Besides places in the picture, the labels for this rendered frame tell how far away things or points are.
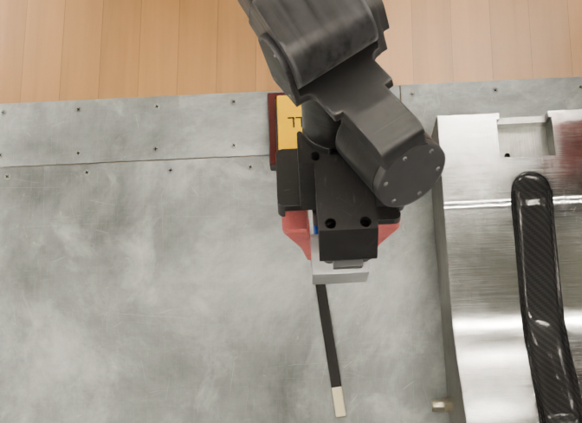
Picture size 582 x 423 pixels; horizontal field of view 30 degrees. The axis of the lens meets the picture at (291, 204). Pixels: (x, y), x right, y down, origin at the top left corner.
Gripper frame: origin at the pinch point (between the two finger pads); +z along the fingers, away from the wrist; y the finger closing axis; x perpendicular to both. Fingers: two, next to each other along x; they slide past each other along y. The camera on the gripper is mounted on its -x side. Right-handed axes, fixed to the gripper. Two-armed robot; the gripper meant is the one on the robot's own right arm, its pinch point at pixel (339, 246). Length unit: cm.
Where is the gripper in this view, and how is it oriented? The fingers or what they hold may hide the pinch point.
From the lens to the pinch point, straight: 95.3
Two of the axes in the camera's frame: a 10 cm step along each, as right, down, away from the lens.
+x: -0.3, -7.3, 6.8
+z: 0.4, 6.8, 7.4
